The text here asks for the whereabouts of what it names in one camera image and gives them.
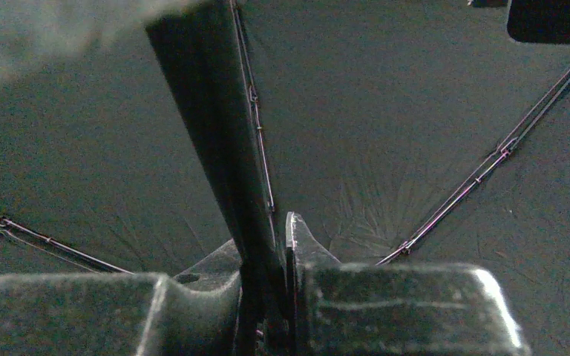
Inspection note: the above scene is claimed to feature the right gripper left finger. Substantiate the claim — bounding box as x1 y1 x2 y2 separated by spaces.
0 241 240 355

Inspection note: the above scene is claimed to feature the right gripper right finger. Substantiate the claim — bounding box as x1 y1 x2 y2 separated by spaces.
285 212 531 355

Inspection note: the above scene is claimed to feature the beige folding umbrella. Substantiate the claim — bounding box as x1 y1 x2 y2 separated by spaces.
0 1 570 355

